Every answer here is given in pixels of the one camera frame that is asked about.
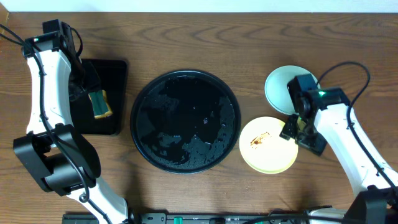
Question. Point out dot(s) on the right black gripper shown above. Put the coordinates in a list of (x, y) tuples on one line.
[(316, 146)]

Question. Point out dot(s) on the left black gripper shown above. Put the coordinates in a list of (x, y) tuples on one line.
[(86, 86)]

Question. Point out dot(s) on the yellow plate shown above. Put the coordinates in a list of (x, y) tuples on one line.
[(263, 149)]

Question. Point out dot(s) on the green and yellow sponge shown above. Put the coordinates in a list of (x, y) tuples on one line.
[(101, 107)]

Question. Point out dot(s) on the light blue plate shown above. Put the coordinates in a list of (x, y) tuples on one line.
[(275, 87)]

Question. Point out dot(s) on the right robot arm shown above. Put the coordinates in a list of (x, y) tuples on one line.
[(325, 117)]

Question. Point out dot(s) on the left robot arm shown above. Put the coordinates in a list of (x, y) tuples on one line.
[(56, 155)]

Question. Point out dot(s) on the black rectangular tray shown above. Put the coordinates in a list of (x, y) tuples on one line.
[(113, 77)]

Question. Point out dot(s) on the black round tray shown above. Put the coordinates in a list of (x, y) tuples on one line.
[(185, 121)]

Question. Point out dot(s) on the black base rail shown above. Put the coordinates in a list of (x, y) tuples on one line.
[(163, 218)]

